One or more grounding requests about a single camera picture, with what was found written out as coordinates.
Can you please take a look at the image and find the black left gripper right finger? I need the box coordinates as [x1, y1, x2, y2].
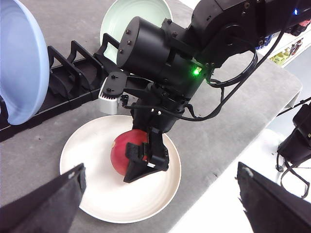
[235, 162, 311, 233]

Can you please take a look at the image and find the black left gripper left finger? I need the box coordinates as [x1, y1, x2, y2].
[0, 163, 86, 233]

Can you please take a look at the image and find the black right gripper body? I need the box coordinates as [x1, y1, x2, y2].
[103, 17, 204, 132]

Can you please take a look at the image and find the red pomegranate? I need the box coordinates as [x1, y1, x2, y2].
[111, 129, 149, 176]

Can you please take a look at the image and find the white plate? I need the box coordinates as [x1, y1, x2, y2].
[60, 115, 181, 224]

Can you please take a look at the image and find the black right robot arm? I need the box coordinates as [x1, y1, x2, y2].
[117, 0, 311, 182]

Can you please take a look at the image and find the mint green plate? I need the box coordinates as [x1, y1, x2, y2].
[100, 0, 173, 63]

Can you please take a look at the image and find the blue plate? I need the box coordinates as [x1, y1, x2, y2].
[0, 0, 50, 125]

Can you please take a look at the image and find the black dish rack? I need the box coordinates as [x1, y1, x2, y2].
[0, 34, 120, 142]

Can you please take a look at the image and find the shelf with colourful items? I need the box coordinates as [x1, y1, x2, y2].
[256, 24, 311, 67]

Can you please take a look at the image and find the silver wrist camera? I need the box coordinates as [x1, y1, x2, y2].
[98, 77, 119, 115]

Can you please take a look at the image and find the black device with cables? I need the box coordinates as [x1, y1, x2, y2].
[276, 97, 311, 199]

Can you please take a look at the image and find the black cable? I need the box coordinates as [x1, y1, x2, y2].
[144, 31, 284, 122]

